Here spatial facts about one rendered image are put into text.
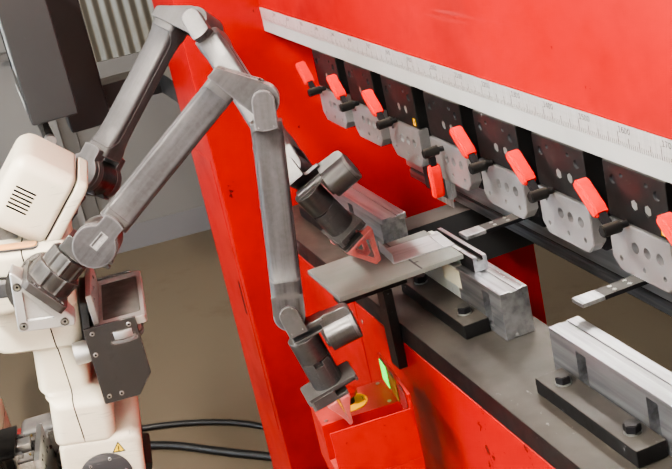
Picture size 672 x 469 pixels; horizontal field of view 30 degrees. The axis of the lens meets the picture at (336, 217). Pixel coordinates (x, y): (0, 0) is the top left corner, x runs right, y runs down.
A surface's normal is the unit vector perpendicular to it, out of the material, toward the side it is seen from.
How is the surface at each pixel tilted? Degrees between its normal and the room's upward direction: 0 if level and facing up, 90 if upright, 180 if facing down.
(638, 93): 90
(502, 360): 0
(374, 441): 90
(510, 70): 90
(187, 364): 0
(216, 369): 0
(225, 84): 81
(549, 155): 90
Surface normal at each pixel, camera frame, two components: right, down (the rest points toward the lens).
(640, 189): -0.91, 0.30
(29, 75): 0.31, 0.26
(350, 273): -0.21, -0.92
